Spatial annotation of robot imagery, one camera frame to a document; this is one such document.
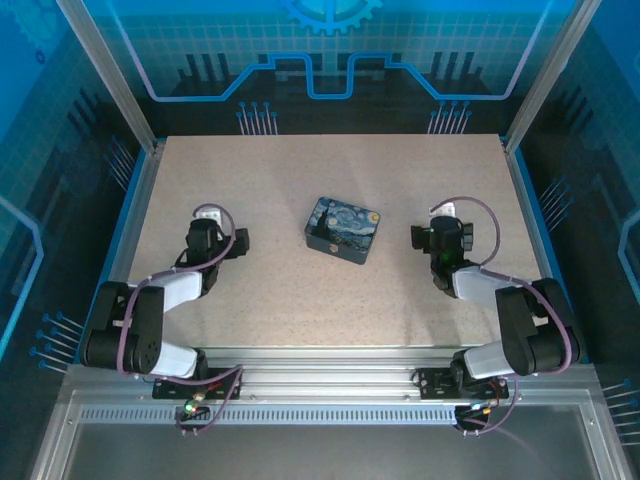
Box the starry night tin box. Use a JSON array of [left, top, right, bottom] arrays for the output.
[[303, 196, 382, 267]]

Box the blue table edge trim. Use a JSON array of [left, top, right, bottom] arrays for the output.
[[92, 147, 154, 361]]

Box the small controller board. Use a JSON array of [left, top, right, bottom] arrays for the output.
[[174, 397, 211, 421], [457, 399, 501, 419]]

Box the grey metal panel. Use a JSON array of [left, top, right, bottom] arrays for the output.
[[29, 389, 634, 480]]

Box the purple cable loop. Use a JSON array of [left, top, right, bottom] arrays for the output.
[[455, 374, 522, 437], [173, 365, 246, 437]]

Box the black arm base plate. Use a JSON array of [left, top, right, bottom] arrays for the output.
[[151, 367, 245, 401], [415, 367, 511, 401]]

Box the aluminium table rail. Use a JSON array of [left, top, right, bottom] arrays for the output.
[[67, 344, 599, 401]]

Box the aluminium frame post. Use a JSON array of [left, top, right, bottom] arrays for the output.
[[54, 0, 160, 154], [501, 0, 587, 155]]

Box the slotted grey cable duct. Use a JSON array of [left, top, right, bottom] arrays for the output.
[[78, 405, 469, 422]]

